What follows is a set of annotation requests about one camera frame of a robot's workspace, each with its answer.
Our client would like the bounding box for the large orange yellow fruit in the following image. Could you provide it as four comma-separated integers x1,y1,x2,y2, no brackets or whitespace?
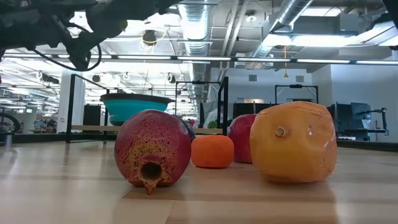
249,100,338,184

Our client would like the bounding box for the blue collapsible bowl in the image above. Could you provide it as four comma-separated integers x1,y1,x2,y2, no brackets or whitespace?
99,92,175,127

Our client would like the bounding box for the background monitor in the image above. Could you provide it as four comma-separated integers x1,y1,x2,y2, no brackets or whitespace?
350,101,373,130

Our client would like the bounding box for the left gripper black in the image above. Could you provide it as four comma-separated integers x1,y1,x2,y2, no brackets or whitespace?
86,0,184,39

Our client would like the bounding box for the yellow hanging pendant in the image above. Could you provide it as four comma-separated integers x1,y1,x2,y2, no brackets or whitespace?
282,45,289,78

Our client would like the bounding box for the dark plum fruit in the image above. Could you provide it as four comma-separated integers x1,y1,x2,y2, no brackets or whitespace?
182,119,197,143

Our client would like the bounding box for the background black station frame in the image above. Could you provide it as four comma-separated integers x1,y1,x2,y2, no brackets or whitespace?
274,83,320,105

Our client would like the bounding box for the red pomegranate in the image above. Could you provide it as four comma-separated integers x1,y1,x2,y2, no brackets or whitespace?
114,108,192,196

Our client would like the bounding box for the silver slanted air duct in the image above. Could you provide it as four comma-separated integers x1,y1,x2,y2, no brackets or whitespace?
245,0,313,60

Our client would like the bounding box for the black hoop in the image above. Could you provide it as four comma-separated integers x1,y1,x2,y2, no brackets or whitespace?
0,111,22,134

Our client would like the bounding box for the black cabinet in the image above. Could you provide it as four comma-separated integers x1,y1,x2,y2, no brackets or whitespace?
82,104,102,126

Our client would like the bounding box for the white column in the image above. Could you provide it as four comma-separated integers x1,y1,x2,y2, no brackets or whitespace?
57,68,86,134

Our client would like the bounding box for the black overhead camera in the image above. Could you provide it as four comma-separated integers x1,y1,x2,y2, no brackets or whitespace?
142,29,158,47

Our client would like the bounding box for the red yellow apple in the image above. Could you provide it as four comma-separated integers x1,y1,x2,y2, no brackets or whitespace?
228,113,259,164

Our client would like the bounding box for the small orange tangerine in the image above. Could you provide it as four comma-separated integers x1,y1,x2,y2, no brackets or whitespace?
190,134,235,169

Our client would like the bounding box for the silver ribbed air duct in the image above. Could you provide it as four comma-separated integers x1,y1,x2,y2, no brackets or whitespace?
177,0,212,103

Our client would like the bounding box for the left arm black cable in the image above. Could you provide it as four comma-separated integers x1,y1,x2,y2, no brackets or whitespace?
30,43,103,73

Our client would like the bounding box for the black room divider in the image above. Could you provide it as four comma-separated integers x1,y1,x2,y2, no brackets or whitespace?
232,101,280,121

